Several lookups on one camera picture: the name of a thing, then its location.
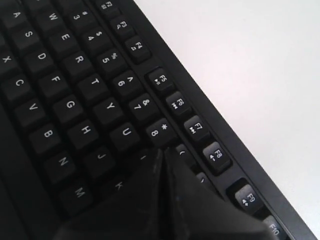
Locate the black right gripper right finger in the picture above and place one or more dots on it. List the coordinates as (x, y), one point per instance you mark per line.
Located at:
(198, 213)

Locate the black computer keyboard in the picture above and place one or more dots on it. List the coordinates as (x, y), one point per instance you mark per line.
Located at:
(87, 88)

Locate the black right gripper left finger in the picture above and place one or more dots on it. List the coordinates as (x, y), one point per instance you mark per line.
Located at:
(130, 214)

